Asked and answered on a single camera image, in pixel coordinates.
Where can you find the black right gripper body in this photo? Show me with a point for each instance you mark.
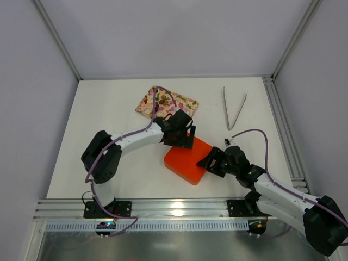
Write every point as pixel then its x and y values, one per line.
pixel 217 163

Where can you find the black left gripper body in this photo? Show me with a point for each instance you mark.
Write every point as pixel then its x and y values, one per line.
pixel 178 142

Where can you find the orange box lid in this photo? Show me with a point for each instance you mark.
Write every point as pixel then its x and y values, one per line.
pixel 185 156

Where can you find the metal tongs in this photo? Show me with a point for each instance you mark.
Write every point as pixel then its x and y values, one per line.
pixel 233 103

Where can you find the orange chocolate box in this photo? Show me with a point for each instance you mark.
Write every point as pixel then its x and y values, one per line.
pixel 190 173

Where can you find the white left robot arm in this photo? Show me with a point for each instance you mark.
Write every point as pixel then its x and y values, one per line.
pixel 102 156

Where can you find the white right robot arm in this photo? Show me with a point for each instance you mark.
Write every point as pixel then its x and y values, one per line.
pixel 319 219

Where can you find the floral tray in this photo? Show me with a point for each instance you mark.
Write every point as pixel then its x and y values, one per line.
pixel 166 103

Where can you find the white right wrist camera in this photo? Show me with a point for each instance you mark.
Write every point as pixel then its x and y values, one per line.
pixel 229 142

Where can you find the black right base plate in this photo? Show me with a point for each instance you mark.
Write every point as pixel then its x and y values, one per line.
pixel 237 208

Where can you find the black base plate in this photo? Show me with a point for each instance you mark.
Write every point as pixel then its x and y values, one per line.
pixel 107 209
pixel 237 208

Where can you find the slotted cable duct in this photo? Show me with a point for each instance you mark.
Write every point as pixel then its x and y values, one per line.
pixel 148 226

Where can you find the aluminium right side rail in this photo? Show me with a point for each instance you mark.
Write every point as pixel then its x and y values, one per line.
pixel 290 150

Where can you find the aluminium rail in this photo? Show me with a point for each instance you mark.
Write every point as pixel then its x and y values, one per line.
pixel 290 150
pixel 146 208

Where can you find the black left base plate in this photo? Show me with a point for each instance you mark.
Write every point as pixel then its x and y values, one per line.
pixel 107 209

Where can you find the aluminium front rail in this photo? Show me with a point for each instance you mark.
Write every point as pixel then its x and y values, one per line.
pixel 146 208

